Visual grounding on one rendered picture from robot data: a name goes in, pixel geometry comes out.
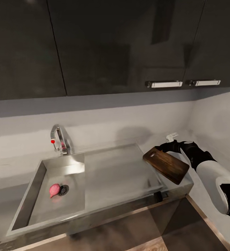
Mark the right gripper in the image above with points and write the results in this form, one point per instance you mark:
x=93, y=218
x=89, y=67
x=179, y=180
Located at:
x=166, y=147

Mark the cabinet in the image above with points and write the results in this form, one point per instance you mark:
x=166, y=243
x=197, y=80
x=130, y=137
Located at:
x=29, y=61
x=130, y=46

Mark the cutting board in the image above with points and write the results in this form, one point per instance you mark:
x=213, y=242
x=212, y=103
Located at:
x=168, y=164

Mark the vidalia onion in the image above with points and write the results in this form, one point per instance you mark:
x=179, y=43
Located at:
x=54, y=189

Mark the drop in sink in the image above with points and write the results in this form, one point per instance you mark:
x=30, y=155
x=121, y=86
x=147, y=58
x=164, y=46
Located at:
x=89, y=181

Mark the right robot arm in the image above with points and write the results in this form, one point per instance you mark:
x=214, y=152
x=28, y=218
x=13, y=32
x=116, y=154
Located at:
x=214, y=176

